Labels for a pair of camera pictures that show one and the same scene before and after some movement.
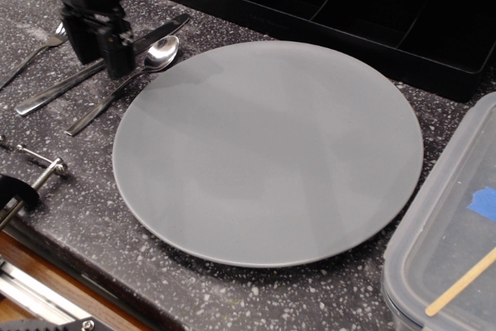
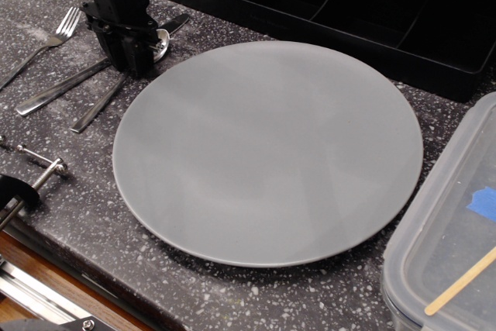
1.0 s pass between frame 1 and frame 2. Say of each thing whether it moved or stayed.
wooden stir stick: stayed
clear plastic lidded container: stayed
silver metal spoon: moved
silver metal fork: stayed
